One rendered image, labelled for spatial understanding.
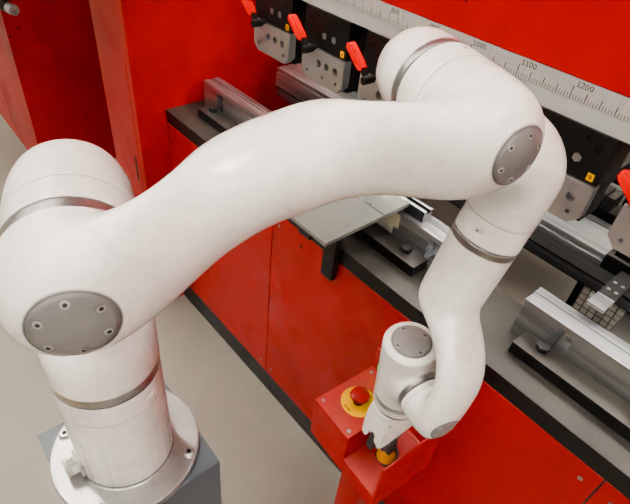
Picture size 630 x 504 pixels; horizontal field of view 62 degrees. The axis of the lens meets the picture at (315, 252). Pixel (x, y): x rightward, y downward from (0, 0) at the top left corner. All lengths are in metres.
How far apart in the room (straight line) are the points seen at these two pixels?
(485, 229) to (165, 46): 1.34
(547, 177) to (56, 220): 0.49
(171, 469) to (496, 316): 0.76
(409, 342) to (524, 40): 0.53
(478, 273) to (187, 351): 1.63
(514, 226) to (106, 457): 0.55
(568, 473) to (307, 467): 0.97
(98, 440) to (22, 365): 1.63
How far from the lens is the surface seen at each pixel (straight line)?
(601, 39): 0.93
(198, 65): 1.89
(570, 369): 1.15
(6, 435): 2.12
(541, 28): 0.97
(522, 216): 0.66
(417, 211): 1.25
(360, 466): 1.12
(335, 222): 1.15
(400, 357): 0.79
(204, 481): 0.80
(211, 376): 2.09
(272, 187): 0.46
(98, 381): 0.58
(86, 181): 0.50
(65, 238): 0.43
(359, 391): 1.09
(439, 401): 0.76
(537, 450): 1.18
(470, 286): 0.71
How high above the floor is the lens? 1.69
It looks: 40 degrees down
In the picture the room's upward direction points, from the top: 7 degrees clockwise
